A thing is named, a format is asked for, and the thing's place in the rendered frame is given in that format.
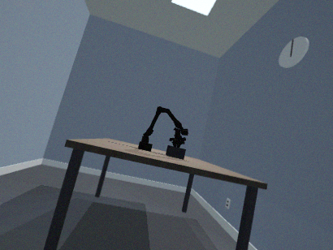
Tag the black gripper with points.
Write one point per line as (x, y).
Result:
(175, 141)

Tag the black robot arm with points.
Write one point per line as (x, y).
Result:
(145, 137)

